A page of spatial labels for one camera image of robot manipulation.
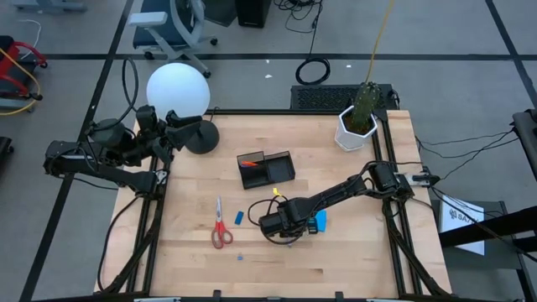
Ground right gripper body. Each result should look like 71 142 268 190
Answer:
258 197 314 241

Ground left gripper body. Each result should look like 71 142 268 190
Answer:
134 104 174 166

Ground black mesh desk organizer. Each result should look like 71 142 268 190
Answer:
236 150 296 190

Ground red handled scissors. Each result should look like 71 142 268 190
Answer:
211 195 234 250

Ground grey blue office chair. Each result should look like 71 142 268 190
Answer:
128 0 219 79

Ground blue sticky note pad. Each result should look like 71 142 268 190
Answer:
314 209 329 234

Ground white globe table lamp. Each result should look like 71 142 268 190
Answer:
145 62 221 155

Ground white hexagonal plant pot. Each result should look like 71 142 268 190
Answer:
334 104 378 153

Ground black computer tower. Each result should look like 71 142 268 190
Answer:
234 0 273 29

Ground black perforated metal box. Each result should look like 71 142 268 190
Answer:
289 83 398 112

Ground green cactus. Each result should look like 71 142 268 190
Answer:
351 81 382 131

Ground red black cart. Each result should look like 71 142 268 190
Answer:
0 35 49 112

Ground white paper sign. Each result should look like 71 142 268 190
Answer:
438 195 487 257

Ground grey side table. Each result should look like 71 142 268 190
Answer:
430 200 537 302

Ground black metal beam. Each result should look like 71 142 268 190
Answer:
438 205 537 249

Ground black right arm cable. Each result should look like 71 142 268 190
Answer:
247 192 303 247

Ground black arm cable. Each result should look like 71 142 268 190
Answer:
86 57 140 135
247 192 303 247

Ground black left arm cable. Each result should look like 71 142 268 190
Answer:
86 57 140 135

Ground black aluminium table frame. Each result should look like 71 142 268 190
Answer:
94 107 453 302

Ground yellow hose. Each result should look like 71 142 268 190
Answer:
0 47 42 117

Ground coiled black floor cable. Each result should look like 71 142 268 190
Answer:
295 56 331 86

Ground tangled black floor cables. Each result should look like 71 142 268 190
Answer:
273 0 325 60

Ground thin black wires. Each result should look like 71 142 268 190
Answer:
414 128 521 181

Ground yellow hanging cable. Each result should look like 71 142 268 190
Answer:
364 0 396 85

